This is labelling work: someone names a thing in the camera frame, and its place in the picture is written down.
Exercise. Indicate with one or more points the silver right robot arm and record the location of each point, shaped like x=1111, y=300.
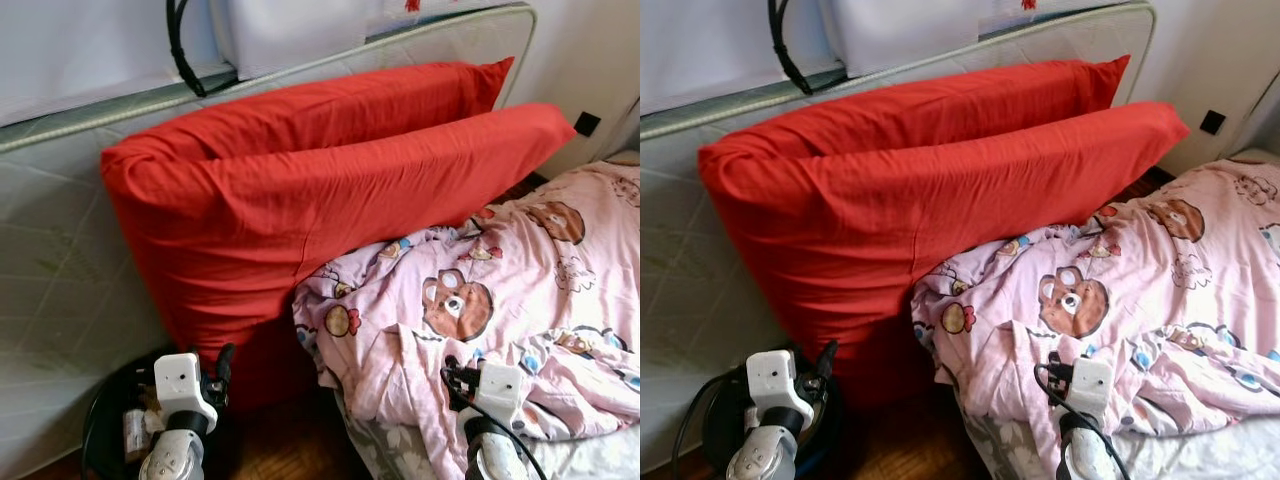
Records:
x=1085, y=455
x=490, y=455

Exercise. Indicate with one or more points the white fabric sheet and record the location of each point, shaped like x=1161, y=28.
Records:
x=80, y=40
x=720, y=40
x=900, y=30
x=290, y=30

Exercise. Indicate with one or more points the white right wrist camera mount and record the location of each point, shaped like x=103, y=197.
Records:
x=1092, y=385
x=502, y=390

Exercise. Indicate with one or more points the black wall socket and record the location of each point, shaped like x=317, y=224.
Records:
x=588, y=124
x=1213, y=122

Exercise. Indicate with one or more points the bed with beige floral sheet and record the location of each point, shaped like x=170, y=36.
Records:
x=1220, y=455
x=600, y=462

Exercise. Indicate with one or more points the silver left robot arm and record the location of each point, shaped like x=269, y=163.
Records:
x=762, y=455
x=172, y=455

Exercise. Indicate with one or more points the red fabric cushion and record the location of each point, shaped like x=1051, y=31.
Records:
x=900, y=105
x=350, y=220
x=300, y=110
x=960, y=220

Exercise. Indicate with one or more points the pink cartoon print blanket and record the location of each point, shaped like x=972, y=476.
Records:
x=500, y=300
x=1130, y=300

